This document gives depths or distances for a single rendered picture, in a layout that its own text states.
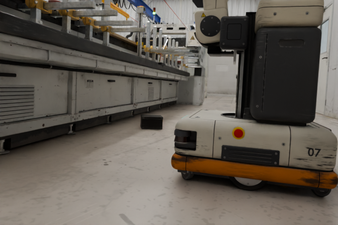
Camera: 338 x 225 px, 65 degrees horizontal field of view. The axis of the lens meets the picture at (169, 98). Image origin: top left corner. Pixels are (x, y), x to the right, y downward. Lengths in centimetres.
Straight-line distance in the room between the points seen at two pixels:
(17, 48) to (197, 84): 465
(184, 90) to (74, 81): 402
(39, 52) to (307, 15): 128
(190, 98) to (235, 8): 728
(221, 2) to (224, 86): 1070
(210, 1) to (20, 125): 127
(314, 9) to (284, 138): 52
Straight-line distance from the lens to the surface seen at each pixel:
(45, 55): 160
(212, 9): 138
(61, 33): 164
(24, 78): 182
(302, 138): 117
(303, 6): 124
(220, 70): 1205
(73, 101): 217
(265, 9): 121
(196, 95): 575
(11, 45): 144
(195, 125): 115
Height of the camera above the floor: 43
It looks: 3 degrees down
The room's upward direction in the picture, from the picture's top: 3 degrees clockwise
